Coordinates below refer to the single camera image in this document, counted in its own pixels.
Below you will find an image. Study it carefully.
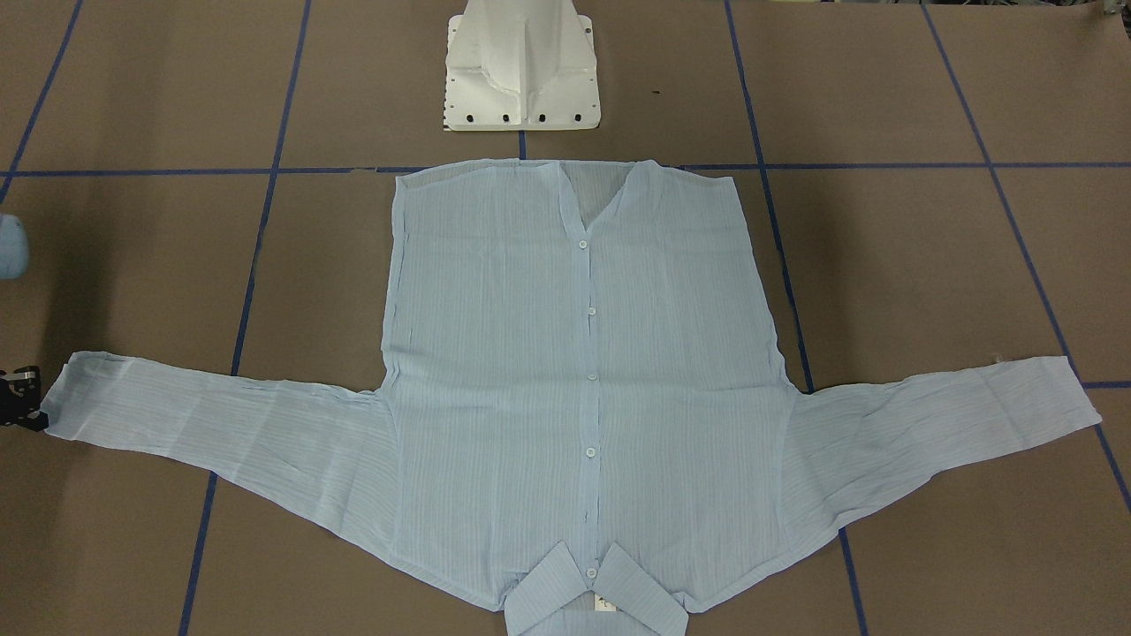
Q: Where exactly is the white camera post base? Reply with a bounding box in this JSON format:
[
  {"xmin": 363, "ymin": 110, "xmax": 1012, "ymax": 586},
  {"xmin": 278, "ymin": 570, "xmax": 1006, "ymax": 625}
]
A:
[{"xmin": 442, "ymin": 1, "xmax": 602, "ymax": 132}]

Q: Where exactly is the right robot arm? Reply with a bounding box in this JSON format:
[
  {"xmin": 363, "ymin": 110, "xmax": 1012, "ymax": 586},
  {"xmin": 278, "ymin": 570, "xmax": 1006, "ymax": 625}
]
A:
[{"xmin": 1, "ymin": 214, "xmax": 49, "ymax": 432}]

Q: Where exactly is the light blue button shirt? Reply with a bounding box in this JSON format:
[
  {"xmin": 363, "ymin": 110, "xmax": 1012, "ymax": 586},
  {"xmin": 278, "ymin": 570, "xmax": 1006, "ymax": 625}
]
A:
[{"xmin": 43, "ymin": 158, "xmax": 1100, "ymax": 635}]

